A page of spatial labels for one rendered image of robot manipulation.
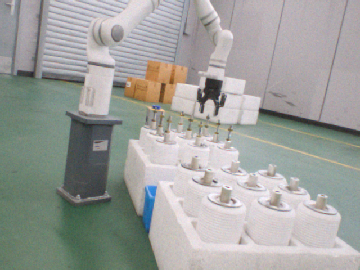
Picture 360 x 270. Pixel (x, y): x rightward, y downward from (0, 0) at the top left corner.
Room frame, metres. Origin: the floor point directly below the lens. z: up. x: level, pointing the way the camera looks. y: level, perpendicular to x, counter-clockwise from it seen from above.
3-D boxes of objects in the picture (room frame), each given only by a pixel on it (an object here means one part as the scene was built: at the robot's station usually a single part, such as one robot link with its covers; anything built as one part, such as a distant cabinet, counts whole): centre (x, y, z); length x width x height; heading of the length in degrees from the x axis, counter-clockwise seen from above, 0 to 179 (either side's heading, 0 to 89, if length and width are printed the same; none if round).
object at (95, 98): (1.21, 0.31, 0.39); 0.09 x 0.09 x 0.17; 46
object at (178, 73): (5.67, 0.26, 0.45); 0.30 x 0.24 x 0.30; 44
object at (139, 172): (1.37, -0.03, 0.09); 0.39 x 0.39 x 0.18; 18
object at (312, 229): (0.77, -0.34, 0.16); 0.10 x 0.10 x 0.18
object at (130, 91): (5.54, 0.80, 0.15); 0.30 x 0.24 x 0.30; 135
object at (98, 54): (1.21, 0.31, 0.54); 0.09 x 0.09 x 0.17; 54
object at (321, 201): (0.77, -0.34, 0.26); 0.02 x 0.02 x 0.03
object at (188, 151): (1.25, -0.07, 0.16); 0.10 x 0.10 x 0.18
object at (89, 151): (1.21, 0.31, 0.15); 0.15 x 0.15 x 0.30; 46
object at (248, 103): (4.63, -0.68, 0.27); 0.39 x 0.39 x 0.18; 48
